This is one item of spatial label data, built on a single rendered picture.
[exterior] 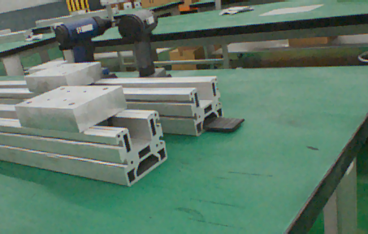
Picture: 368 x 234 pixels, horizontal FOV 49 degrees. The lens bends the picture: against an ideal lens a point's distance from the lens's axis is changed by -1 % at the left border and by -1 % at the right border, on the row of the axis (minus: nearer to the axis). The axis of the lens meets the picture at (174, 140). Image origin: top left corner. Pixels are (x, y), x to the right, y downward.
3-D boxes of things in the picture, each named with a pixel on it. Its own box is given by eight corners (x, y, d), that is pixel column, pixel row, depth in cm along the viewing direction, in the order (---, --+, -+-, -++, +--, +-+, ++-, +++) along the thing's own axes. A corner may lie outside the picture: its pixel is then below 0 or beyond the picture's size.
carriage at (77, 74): (32, 102, 100) (23, 76, 98) (66, 88, 108) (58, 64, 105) (73, 104, 90) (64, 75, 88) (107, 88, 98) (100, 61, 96)
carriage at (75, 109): (25, 141, 72) (13, 105, 69) (71, 119, 79) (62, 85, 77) (84, 149, 62) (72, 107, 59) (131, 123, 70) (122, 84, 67)
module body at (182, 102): (-21, 118, 122) (-32, 91, 119) (6, 106, 129) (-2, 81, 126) (196, 136, 74) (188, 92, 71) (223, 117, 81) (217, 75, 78)
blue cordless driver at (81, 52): (71, 99, 121) (49, 25, 113) (124, 80, 132) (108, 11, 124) (83, 101, 116) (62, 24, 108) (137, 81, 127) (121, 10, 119)
